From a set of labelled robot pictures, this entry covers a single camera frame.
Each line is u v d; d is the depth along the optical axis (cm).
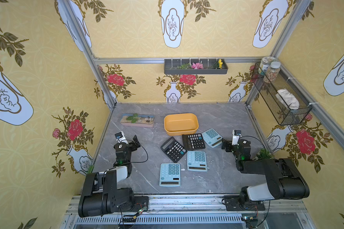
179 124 105
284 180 45
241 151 71
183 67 88
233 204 73
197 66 88
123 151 68
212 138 98
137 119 106
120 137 76
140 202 74
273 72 80
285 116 87
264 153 86
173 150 92
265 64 86
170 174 82
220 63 88
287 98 70
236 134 80
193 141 95
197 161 88
